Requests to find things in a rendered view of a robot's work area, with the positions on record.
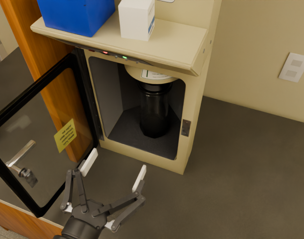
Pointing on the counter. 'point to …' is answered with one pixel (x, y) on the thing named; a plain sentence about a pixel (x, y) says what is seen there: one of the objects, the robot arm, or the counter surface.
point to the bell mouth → (148, 76)
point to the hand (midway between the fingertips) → (118, 162)
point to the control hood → (158, 58)
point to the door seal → (19, 109)
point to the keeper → (185, 127)
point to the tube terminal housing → (212, 10)
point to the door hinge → (89, 90)
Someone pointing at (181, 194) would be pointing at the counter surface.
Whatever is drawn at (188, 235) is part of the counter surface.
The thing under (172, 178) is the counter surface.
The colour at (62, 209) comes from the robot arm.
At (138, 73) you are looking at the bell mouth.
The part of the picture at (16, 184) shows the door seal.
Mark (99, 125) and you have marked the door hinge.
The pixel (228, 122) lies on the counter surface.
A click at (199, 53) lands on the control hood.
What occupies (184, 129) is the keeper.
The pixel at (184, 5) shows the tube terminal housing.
